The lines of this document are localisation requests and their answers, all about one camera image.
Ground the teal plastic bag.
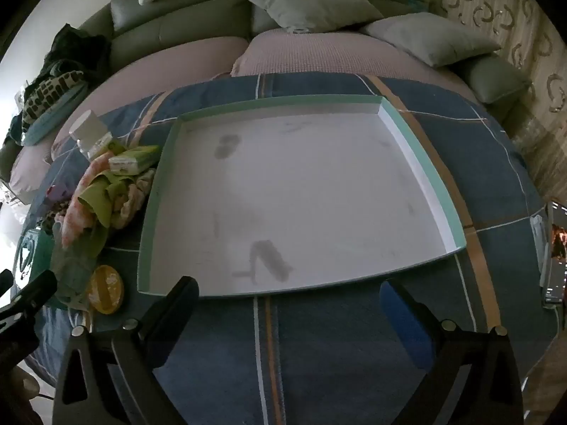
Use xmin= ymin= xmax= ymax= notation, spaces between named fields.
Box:
xmin=15 ymin=228 xmax=59 ymax=304

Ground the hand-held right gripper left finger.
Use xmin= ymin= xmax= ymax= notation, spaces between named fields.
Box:
xmin=52 ymin=276 xmax=200 ymax=425

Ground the blue plaid blanket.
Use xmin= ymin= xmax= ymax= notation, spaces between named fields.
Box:
xmin=9 ymin=72 xmax=560 ymax=425

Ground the green sofa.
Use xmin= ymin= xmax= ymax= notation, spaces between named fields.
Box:
xmin=80 ymin=0 xmax=532 ymax=107

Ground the yellow round container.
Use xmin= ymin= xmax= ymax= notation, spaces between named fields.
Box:
xmin=86 ymin=265 xmax=127 ymax=315

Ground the floral patterned cloth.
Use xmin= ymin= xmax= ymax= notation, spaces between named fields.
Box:
xmin=111 ymin=168 xmax=157 ymax=231

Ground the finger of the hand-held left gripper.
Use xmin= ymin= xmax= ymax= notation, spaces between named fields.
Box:
xmin=0 ymin=270 xmax=59 ymax=320

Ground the patterned beige curtain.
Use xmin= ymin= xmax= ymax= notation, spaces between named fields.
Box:
xmin=430 ymin=0 xmax=567 ymax=196

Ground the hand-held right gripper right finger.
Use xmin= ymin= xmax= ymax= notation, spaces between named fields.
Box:
xmin=380 ymin=278 xmax=526 ymax=425

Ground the pink sofa seat cushion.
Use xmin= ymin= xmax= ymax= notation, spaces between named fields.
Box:
xmin=52 ymin=35 xmax=249 ymax=153
xmin=8 ymin=142 xmax=60 ymax=196
xmin=231 ymin=27 xmax=480 ymax=103

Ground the green cloth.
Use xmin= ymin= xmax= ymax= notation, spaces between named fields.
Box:
xmin=77 ymin=170 xmax=134 ymax=230

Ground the green-rimmed white shallow box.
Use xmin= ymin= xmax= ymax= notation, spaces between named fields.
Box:
xmin=136 ymin=94 xmax=468 ymax=297

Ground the dark green pillow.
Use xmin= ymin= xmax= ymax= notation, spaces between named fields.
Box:
xmin=456 ymin=54 xmax=532 ymax=105

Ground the smartphone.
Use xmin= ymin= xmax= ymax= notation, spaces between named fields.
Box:
xmin=541 ymin=201 xmax=567 ymax=309

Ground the white pill bottle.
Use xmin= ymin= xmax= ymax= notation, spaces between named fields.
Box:
xmin=68 ymin=110 xmax=125 ymax=162

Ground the pink wavy striped cloth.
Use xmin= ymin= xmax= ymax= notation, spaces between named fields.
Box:
xmin=61 ymin=151 xmax=117 ymax=249

